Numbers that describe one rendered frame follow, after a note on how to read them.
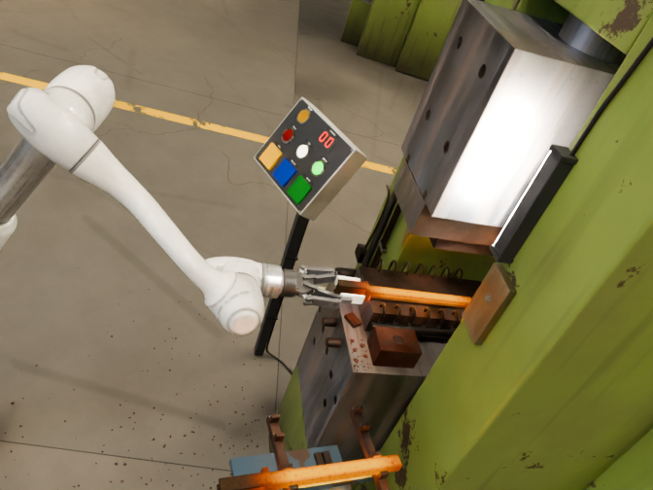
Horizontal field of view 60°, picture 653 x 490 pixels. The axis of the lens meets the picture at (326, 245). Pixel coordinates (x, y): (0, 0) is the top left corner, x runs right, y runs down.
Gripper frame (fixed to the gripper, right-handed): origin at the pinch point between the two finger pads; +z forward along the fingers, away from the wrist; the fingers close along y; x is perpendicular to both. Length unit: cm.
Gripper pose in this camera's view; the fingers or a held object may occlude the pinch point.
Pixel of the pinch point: (351, 290)
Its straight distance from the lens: 159.5
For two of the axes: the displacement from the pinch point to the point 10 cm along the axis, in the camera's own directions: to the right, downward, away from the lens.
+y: 1.4, 6.5, -7.5
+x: 2.8, -7.5, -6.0
